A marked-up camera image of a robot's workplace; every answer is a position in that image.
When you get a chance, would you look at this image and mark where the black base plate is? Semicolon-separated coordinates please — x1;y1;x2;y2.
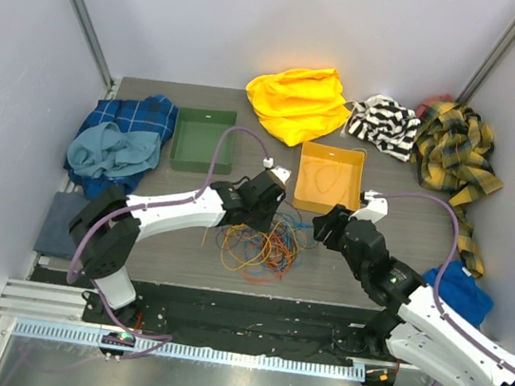
23;260;427;377

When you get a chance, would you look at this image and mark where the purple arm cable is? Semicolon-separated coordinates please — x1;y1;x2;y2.
56;106;279;375
340;184;515;386

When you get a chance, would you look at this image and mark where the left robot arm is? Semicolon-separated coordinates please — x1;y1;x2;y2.
68;167;291;327

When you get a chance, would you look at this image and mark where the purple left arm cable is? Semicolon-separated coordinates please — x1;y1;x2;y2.
56;106;279;375

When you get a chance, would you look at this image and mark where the tangled coloured wire pile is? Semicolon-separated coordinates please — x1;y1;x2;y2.
196;193;326;294

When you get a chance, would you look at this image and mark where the yellow wire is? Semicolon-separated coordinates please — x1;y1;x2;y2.
300;156;344;196
332;145;371;208

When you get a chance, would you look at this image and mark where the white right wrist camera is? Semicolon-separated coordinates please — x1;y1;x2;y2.
350;190;389;223

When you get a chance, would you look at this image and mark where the yellow black plaid shirt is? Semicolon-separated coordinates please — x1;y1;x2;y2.
412;99;505;278

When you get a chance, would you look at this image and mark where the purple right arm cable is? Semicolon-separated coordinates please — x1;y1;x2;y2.
340;184;515;386

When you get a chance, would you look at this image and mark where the blue plaid cloth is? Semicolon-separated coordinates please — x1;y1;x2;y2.
64;94;179;200

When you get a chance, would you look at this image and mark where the light blue cloth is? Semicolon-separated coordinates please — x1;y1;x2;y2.
67;122;162;179

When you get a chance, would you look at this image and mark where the yellow plastic bin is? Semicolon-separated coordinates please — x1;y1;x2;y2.
292;142;367;215

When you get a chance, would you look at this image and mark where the yellow wire in bin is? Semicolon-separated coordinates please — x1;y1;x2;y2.
300;156;344;196

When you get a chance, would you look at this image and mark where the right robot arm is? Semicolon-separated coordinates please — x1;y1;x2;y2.
313;205;515;386

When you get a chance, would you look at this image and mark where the black white striped cloth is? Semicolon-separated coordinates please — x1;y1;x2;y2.
342;94;422;163

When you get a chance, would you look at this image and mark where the pink cloth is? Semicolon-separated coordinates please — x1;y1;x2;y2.
414;90;454;120

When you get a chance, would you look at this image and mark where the aluminium frame rail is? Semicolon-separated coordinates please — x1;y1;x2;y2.
0;280;374;383

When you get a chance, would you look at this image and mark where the yellow cloth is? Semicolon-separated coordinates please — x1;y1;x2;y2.
245;68;350;147

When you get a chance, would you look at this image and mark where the grey folded cloth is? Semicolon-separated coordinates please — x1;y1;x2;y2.
34;192;88;261

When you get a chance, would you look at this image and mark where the bright blue cloth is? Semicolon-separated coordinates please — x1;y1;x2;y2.
439;261;494;329

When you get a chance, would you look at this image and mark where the green plastic bin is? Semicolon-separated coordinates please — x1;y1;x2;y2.
169;107;238;174

